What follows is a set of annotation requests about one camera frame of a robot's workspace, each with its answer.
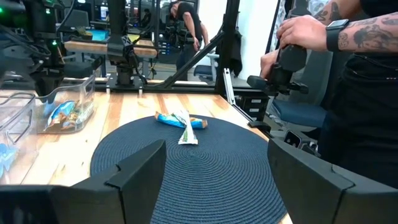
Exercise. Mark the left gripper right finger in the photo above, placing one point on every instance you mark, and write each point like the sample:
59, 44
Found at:
311, 199

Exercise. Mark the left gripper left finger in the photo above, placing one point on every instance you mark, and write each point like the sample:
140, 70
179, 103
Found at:
133, 193

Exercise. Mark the blue granola bar orange edge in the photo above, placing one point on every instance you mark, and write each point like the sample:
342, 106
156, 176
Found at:
60, 111

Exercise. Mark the clear plastic bin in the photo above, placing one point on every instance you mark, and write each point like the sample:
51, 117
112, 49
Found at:
15, 124
88, 90

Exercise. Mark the white blue granola bar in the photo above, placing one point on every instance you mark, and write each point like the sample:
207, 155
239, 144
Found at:
188, 133

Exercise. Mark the round dark woven placemat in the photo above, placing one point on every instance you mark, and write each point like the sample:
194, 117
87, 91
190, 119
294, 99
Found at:
217, 174

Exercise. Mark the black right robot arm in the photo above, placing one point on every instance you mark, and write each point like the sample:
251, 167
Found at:
119, 31

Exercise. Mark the person's forearm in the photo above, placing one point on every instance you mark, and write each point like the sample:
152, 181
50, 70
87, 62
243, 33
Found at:
373, 34
335, 11

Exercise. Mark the wooden top table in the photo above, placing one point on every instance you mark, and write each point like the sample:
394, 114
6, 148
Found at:
93, 48

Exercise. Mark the bright blue mat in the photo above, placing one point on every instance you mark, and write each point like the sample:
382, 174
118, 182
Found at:
99, 35

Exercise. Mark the blue seat chair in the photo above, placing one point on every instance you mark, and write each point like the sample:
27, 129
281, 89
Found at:
298, 113

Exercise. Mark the person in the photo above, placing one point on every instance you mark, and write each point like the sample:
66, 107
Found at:
367, 124
146, 17
188, 18

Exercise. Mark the black labelled drawer box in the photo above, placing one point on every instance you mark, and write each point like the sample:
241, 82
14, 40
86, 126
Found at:
255, 107

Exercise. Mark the white office chair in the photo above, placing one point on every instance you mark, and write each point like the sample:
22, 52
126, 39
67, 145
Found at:
205, 71

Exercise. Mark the person's hand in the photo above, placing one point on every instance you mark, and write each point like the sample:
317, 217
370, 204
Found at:
301, 32
267, 63

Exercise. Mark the hanging black jacket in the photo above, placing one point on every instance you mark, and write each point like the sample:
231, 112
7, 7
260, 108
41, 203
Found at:
237, 53

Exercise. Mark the black smartwatch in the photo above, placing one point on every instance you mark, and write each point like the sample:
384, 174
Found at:
334, 34

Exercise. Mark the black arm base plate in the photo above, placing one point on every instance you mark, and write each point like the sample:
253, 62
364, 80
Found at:
124, 85

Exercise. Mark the silver aluminium rail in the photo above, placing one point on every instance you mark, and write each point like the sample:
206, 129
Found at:
228, 87

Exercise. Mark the black metal table frame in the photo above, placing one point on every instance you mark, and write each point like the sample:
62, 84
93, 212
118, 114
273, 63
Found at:
230, 31

